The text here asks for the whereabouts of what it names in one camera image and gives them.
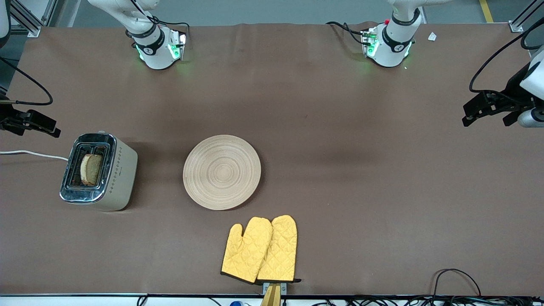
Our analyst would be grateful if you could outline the slice of brown toast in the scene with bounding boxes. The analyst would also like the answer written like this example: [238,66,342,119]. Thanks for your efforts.
[80,154,104,187]

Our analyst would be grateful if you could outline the round wooden plate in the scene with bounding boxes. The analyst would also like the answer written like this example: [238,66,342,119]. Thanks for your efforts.
[183,135,262,211]

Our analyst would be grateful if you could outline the cream and chrome toaster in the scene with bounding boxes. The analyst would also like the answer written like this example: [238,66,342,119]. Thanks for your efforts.
[59,131,139,212]

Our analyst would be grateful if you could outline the brown table cover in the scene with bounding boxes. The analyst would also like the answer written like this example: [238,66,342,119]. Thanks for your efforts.
[0,22,544,297]

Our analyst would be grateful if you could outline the yellow quilted oven mitt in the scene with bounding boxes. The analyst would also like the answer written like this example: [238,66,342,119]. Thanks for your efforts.
[220,217,273,285]
[256,215,302,284]

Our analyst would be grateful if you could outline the white toaster power cord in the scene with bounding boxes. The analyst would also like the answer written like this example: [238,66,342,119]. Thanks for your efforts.
[0,150,70,162]

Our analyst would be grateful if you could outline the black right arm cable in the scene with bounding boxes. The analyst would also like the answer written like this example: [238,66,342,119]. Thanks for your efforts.
[0,55,54,106]

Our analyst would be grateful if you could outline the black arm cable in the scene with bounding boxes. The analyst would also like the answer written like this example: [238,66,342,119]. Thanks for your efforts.
[0,55,54,106]
[469,25,544,107]

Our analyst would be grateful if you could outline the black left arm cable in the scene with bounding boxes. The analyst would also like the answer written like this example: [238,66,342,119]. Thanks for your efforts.
[469,25,544,107]

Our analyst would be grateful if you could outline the aluminium frame profile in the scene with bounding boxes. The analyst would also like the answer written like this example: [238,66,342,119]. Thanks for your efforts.
[8,0,58,38]
[507,0,544,34]

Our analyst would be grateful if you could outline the black looped cable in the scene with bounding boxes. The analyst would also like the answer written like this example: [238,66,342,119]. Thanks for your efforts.
[431,268,482,298]

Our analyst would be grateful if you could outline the black left base cable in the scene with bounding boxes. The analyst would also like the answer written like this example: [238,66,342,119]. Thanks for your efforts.
[326,21,368,46]

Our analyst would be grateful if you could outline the black base cable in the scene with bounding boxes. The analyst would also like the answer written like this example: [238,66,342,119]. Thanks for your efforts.
[326,21,368,46]
[144,13,190,43]

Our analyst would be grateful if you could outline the black right base cable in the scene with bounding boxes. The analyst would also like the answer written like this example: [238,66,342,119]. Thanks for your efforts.
[144,13,190,43]

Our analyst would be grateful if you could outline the metal bracket with wooden stick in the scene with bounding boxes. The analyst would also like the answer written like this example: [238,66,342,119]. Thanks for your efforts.
[260,282,288,306]

